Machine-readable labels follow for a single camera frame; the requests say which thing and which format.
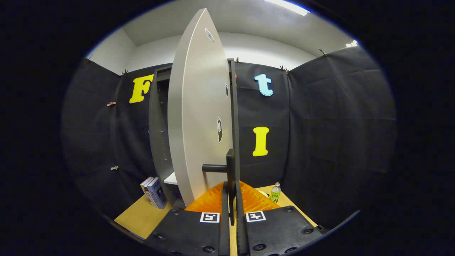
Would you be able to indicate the gray shoe cabinet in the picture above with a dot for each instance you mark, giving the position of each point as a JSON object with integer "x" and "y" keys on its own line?
{"x": 156, "y": 135}

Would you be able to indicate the blue book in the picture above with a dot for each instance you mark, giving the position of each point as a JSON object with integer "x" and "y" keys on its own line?
{"x": 158, "y": 193}

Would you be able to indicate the white clip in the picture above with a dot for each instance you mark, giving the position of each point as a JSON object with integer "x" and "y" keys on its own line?
{"x": 114, "y": 168}

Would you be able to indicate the small ceiling light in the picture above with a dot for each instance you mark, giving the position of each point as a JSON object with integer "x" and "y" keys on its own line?
{"x": 352, "y": 43}

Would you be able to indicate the green plastic bottle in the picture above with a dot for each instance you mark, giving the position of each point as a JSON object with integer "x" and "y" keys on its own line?
{"x": 275, "y": 195}

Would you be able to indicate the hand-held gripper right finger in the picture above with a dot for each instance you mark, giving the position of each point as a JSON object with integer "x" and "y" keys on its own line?
{"x": 277, "y": 231}

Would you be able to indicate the long ceiling light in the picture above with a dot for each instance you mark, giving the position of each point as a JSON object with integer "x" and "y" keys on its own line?
{"x": 288, "y": 6}

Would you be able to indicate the black backdrop cloth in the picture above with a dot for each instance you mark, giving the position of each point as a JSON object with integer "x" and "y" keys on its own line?
{"x": 337, "y": 142}

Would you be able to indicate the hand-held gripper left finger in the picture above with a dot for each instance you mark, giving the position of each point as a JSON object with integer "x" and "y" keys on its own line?
{"x": 188, "y": 231}

